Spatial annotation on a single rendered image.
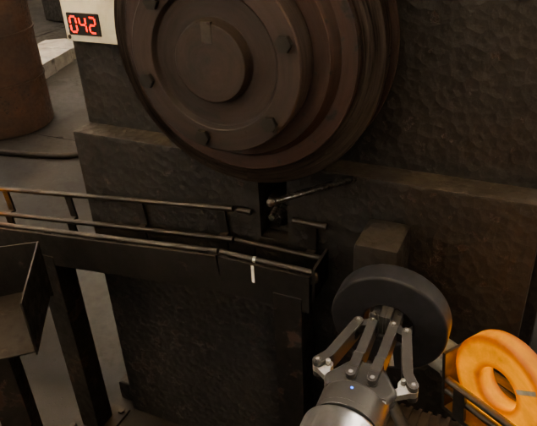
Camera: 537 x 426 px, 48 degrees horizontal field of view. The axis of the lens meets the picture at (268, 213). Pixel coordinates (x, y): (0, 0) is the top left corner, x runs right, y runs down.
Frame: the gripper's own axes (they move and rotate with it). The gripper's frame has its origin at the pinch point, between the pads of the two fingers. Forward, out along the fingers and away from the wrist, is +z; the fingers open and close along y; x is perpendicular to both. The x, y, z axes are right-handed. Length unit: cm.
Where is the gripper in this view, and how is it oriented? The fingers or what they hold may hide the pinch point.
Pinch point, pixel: (391, 308)
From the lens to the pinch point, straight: 83.2
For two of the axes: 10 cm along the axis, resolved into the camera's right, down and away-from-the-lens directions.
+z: 4.0, -5.2, 7.5
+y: 9.1, 1.7, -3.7
